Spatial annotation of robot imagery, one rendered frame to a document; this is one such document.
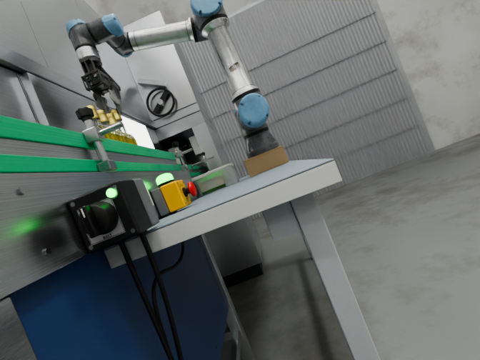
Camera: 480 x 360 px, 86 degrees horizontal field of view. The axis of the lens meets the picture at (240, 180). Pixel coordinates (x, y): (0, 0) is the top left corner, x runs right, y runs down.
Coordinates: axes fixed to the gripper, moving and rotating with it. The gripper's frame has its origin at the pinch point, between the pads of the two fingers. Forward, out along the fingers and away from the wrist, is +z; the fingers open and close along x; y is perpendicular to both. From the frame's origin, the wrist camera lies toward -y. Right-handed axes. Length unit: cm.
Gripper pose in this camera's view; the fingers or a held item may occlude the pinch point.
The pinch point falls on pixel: (114, 112)
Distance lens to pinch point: 114.9
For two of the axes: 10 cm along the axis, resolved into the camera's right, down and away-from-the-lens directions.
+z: 3.8, 9.3, 0.2
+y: -0.5, 0.4, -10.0
